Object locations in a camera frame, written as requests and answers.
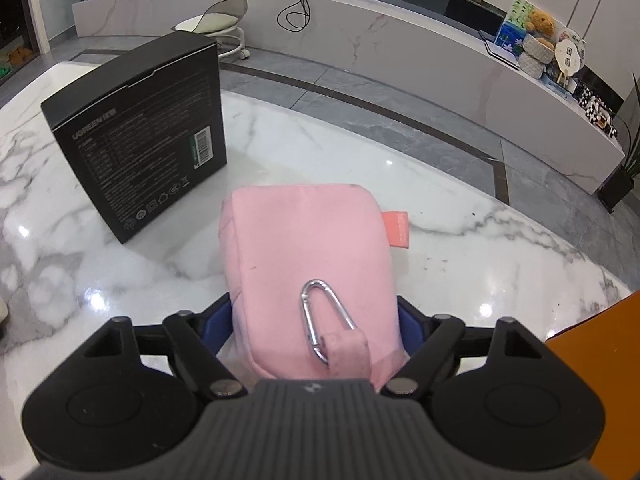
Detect orange cardboard box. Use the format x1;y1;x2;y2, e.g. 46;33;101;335
544;290;640;480

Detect potted long leaf plant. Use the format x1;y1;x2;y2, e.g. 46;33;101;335
597;72;640;214

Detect black cardboard box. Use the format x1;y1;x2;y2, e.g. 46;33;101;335
40;31;229;245

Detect round paper fan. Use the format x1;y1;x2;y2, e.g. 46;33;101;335
554;30;586;74

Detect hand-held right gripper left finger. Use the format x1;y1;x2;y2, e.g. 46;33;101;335
74;294;247;402

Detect black cable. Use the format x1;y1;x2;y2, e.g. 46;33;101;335
276;0;321;34

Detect pink fabric pouch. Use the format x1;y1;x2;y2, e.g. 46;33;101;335
220;185;412;394

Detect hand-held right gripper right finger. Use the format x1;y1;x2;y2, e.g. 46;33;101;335
381;295;552;399

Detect black and white checkered items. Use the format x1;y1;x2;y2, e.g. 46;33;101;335
575;82;621;139

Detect blue flat box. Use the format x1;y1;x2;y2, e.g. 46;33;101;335
542;72;579;96

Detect white marble media console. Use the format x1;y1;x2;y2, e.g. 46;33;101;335
72;0;628;196

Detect white rolling stool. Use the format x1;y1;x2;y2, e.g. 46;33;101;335
174;0;251;61

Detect woven basket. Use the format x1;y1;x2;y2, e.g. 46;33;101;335
517;52;546;79
521;35;556;59

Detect green and blue picture card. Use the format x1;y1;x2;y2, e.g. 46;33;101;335
494;0;536;54

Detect grey laptop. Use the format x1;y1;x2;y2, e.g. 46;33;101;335
482;30;521;71

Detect brown teddy bear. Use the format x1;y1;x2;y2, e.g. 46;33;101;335
524;9;557;43

